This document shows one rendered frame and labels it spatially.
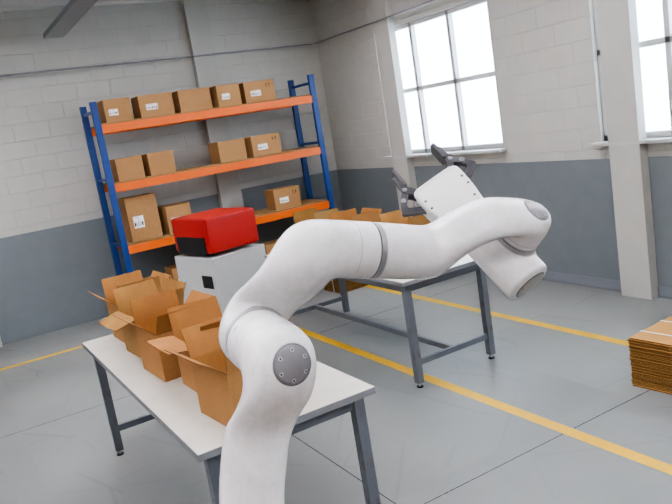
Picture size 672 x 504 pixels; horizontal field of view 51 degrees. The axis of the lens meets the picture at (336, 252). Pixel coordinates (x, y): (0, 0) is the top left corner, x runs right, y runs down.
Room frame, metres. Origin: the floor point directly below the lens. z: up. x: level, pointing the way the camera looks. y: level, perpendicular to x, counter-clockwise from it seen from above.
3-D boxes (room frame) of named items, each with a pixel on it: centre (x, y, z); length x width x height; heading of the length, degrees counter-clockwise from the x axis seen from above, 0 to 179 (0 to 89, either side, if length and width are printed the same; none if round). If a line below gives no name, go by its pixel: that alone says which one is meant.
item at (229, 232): (6.82, 1.13, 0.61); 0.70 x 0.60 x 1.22; 41
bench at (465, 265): (5.73, -0.22, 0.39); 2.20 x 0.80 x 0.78; 29
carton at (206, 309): (3.20, 0.63, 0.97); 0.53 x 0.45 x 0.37; 121
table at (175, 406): (3.62, 0.81, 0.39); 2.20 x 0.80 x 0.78; 29
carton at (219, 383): (2.84, 0.48, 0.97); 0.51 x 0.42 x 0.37; 124
